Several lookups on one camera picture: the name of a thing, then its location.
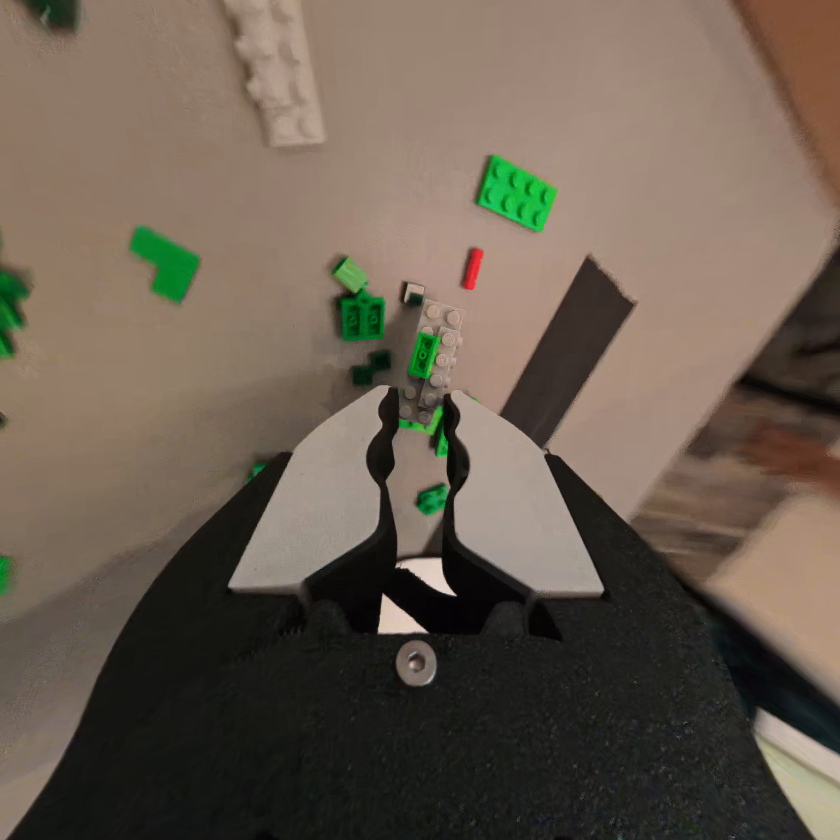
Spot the green square jumper plate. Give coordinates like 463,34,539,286
339,292,387,343

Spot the bright green slope brick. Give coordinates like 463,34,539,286
331,256,370,294

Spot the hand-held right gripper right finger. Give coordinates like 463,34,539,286
443,390,605,635

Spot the dark green brick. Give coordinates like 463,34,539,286
29,0,83,32

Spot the medium green studded plate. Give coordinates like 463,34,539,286
398,406,450,459

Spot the large green studded plate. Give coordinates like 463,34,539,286
476,154,559,233

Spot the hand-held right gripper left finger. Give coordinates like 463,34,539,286
227,385,400,634

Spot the grey plate with green brick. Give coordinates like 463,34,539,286
395,299,467,431

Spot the green L-shaped flat tile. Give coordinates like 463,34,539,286
129,225,202,305

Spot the grey desk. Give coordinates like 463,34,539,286
0,0,840,837

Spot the light grey studded plate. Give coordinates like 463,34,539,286
222,0,309,80
246,59,326,148

